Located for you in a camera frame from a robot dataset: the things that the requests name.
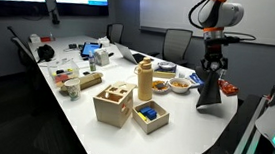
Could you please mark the black pouch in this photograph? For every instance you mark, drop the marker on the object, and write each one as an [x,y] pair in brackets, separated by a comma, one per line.
[72,46]

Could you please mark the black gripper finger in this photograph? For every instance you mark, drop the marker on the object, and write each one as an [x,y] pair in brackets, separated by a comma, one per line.
[222,66]
[205,65]

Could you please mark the wooden shape sorter cube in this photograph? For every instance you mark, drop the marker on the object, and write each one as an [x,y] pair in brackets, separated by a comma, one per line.
[111,113]

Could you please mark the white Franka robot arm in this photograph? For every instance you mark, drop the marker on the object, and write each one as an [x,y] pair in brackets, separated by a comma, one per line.
[223,11]

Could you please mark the clear bin with coloured items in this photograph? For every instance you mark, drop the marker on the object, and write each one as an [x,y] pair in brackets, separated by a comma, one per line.
[62,72]

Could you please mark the white square box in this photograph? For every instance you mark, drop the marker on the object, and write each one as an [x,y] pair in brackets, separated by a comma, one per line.
[102,58]

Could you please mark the blue yellow hardcover book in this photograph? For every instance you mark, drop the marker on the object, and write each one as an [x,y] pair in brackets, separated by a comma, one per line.
[164,74]

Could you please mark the blue pretzel snack bag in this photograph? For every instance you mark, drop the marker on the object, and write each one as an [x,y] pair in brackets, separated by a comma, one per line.
[195,79]

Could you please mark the black bag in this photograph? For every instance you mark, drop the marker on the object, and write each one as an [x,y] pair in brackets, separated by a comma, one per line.
[45,53]

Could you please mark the round silver rimmed plate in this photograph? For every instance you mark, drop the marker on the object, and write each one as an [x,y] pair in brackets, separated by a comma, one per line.
[158,90]

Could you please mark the grey mesh office chair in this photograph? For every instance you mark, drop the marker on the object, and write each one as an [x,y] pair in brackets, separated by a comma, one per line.
[23,48]

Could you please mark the white round bowl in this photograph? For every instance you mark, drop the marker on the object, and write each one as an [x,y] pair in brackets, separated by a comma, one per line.
[179,89]

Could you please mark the white wall whiteboard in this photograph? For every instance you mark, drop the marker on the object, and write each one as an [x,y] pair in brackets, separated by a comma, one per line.
[183,10]

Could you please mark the pretzel crisps pile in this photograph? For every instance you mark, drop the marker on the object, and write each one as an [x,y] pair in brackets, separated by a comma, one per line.
[179,84]

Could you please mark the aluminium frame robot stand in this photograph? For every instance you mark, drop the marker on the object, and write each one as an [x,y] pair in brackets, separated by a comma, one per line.
[248,150]

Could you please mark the yellow wooden block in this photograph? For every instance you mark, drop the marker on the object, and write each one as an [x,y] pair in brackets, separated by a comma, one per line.
[141,117]

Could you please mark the flat red item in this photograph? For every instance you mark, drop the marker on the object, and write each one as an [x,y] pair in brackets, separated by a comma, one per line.
[46,39]

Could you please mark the dark grey microfibre towel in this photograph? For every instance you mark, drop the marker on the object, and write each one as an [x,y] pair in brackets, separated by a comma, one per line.
[210,90]

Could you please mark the black office chair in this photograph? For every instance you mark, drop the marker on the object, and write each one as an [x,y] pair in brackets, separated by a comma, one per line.
[175,45]
[114,33]

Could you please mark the open wooden tray box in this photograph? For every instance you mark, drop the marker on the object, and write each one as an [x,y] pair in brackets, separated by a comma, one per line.
[155,125]

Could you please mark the tan insulated water bottle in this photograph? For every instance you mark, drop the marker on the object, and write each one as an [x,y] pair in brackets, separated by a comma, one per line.
[144,81]

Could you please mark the white crumpled tissue pack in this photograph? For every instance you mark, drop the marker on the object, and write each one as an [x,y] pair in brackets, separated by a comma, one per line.
[103,41]

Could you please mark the white tissue box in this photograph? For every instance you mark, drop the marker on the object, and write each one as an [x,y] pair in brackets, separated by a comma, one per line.
[34,38]

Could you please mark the long wooden box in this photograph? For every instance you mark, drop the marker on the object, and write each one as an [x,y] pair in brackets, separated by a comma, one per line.
[90,80]

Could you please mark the blue wooden block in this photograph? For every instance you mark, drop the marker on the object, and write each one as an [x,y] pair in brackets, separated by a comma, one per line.
[146,110]
[151,114]

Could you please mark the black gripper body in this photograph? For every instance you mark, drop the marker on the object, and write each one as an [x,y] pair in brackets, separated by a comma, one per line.
[214,53]

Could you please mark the tablet with blue screen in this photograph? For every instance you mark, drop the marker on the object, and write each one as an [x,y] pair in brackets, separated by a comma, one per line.
[90,49]

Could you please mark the printed paper cup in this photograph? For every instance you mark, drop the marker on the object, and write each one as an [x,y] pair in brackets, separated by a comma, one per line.
[72,89]

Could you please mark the small bottle blue label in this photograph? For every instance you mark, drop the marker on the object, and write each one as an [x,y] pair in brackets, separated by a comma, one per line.
[92,63]

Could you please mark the red snack packet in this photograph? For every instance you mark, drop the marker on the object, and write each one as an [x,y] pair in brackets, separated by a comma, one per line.
[228,88]

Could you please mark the small black phone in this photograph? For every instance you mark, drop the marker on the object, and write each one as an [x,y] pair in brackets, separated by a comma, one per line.
[86,73]

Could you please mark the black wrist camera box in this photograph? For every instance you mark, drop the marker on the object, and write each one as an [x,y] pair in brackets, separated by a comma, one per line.
[231,41]

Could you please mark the black hanging camera mount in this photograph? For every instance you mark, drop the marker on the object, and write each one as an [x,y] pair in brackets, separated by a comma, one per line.
[52,2]

